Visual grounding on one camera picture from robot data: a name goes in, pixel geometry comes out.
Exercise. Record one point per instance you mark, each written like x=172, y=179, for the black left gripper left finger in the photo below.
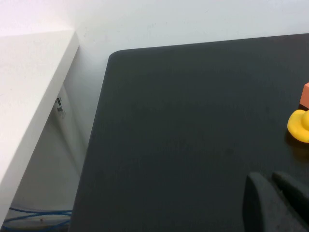
x=260, y=207

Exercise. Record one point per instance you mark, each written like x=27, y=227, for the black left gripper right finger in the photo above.
x=299, y=200

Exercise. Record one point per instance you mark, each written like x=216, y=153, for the yellow rubber duck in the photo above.
x=300, y=125

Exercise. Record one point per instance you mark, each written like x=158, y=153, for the orange foam cube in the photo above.
x=305, y=96

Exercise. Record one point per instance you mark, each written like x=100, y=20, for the small barcode label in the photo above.
x=60, y=106

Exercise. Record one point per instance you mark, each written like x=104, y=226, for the white side table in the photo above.
x=29, y=84

